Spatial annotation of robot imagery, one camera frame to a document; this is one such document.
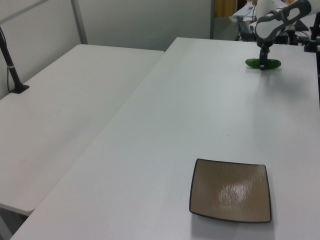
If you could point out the black camera pole with base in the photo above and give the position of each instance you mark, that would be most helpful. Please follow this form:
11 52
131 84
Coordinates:
12 72

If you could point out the cluttered background desk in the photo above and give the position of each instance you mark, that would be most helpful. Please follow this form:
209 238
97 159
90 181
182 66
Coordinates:
246 27

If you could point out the yellow curtain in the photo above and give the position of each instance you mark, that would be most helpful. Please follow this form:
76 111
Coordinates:
225 8

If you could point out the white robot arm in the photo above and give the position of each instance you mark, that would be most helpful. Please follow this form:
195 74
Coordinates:
267 25

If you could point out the green cucumber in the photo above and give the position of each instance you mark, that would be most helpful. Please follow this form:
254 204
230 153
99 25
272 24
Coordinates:
272 63

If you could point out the black clamped pole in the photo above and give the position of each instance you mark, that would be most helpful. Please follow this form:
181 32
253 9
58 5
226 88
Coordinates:
316 30

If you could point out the grey partition frame post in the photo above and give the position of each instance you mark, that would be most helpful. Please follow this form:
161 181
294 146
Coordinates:
79 22

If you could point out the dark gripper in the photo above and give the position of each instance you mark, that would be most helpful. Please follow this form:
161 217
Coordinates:
265 45

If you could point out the square brown ceramic plate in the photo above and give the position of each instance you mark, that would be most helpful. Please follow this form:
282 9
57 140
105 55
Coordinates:
230 190

